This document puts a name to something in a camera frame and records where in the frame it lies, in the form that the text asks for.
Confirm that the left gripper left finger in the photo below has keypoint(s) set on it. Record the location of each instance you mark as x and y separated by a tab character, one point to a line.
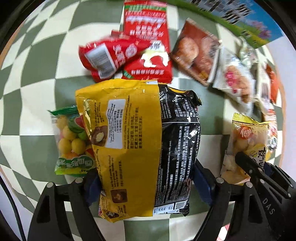
92	186

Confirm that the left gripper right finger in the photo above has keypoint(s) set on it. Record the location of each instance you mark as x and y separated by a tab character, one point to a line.
204	182

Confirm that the green fruit candy packet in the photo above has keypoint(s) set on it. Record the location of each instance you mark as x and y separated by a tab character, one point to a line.
75	153

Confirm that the yellow egg biscuit packet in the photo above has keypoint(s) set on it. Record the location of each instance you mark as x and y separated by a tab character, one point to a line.
250	137

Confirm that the yellow black chocolate bag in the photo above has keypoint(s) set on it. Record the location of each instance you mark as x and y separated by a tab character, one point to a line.
145	138

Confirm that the white cookie snack packet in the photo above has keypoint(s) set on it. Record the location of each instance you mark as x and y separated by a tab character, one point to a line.
234	79

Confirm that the white wafer stick packet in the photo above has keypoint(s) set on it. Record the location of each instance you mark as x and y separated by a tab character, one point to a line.
262	91

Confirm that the orange chip packet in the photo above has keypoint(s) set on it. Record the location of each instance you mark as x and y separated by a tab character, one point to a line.
274	84

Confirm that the small red snack packet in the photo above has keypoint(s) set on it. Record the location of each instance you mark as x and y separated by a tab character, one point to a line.
104	57

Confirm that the small white jelly packet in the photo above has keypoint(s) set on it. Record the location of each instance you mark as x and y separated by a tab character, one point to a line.
247	54

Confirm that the brown pastry snack packet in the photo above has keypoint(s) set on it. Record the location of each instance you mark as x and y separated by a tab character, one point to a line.
196	52

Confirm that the green white checkered mat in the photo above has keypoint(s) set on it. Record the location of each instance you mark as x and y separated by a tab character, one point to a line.
41	71

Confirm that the open cardboard milk box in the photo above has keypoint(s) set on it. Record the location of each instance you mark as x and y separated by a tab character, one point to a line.
245	19

